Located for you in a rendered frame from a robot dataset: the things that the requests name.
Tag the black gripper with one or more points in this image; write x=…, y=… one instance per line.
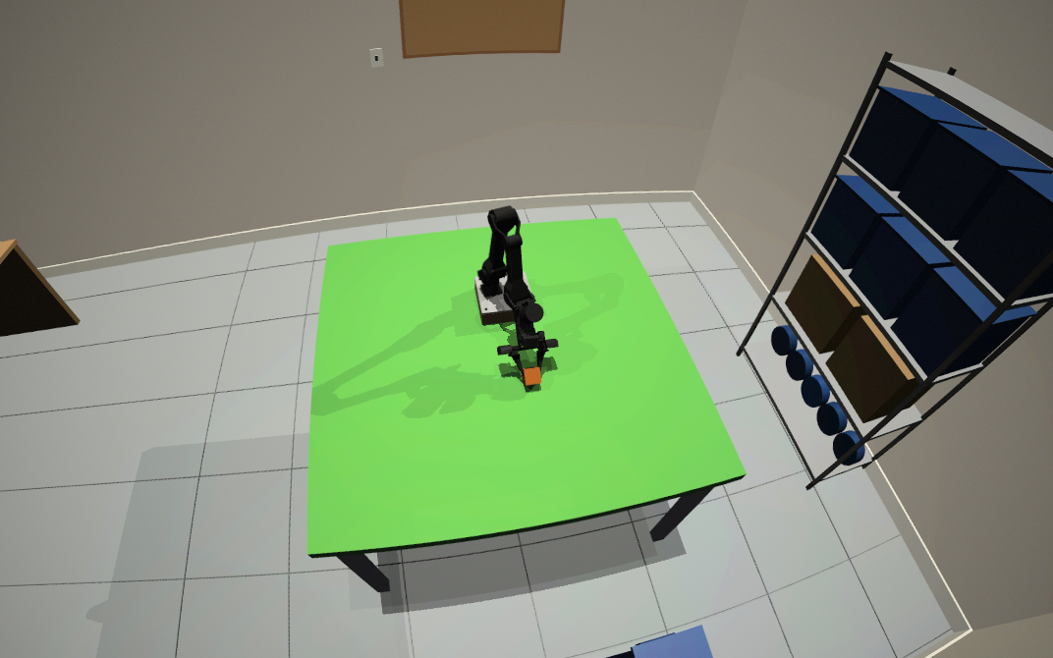
x=513, y=351

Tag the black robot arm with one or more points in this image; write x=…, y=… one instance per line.
x=516, y=293

